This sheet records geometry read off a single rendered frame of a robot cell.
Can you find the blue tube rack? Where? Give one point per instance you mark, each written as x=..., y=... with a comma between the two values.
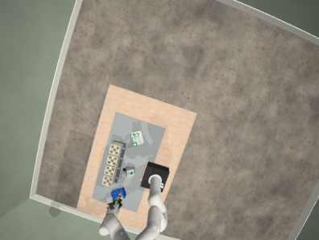
x=115, y=193

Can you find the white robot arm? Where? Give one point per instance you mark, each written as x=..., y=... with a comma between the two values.
x=156, y=218

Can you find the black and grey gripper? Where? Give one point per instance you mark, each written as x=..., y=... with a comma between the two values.
x=116, y=207

